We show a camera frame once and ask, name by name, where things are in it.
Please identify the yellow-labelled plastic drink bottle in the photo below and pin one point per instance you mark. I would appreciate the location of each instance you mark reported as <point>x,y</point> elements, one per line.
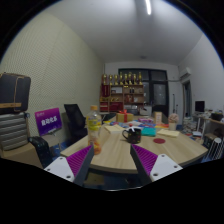
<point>93,128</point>

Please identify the wooden side desk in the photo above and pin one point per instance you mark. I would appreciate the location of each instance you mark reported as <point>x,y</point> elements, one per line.
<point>213,122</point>

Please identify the wooden shelf unit with trophies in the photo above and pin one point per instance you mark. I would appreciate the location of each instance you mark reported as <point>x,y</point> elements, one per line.
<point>122,95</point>

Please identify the black and brown bag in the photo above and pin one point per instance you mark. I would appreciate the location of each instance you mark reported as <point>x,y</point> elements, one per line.
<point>13,93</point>

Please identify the black mug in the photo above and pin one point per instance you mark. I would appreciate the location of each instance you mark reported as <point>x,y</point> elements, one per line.
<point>134,136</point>

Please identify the black box on desk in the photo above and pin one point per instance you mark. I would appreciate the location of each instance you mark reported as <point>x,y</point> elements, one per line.
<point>216,116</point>

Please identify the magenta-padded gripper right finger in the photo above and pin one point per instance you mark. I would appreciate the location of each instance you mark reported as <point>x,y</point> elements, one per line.
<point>146,160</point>

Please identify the orange carton box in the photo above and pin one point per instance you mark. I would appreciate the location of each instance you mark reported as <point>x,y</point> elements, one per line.
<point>157,117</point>

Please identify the dark glass door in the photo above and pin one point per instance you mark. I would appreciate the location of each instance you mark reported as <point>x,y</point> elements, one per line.
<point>160,90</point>

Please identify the red lollipop with white stick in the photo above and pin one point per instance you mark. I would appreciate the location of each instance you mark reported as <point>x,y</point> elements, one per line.
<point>133,128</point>

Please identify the white wall air conditioner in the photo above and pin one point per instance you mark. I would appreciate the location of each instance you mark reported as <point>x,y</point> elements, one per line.
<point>185,72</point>

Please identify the yellow gift box, red ribbon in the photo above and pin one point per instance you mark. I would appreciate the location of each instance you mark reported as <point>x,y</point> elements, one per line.
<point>124,116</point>

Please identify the pink flowers in white pot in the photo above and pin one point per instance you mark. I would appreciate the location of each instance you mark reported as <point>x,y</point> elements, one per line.
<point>173,120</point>

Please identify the ceiling light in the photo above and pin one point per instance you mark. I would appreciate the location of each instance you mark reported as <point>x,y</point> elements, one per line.
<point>148,6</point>

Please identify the black office chair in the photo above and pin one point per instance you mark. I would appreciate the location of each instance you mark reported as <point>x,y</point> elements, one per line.
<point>75,120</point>

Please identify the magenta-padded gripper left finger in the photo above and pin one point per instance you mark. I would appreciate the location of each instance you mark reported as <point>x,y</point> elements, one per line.
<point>78,160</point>

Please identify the flat round red coaster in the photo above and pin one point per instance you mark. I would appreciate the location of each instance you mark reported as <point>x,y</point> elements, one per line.
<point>159,140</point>

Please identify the yellow paper sheet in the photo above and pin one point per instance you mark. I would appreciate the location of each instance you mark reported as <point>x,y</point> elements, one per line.
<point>168,133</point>

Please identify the purple sign board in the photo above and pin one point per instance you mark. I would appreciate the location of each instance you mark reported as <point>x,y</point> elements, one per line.
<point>48,121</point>

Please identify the silver ribbed suitcase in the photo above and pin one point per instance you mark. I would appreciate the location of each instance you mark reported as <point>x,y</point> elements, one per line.
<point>13,130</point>

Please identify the teal book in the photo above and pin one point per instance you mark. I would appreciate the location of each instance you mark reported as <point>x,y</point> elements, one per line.
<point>148,131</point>

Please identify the computer monitor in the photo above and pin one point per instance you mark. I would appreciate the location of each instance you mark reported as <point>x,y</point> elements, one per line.
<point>200,106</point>

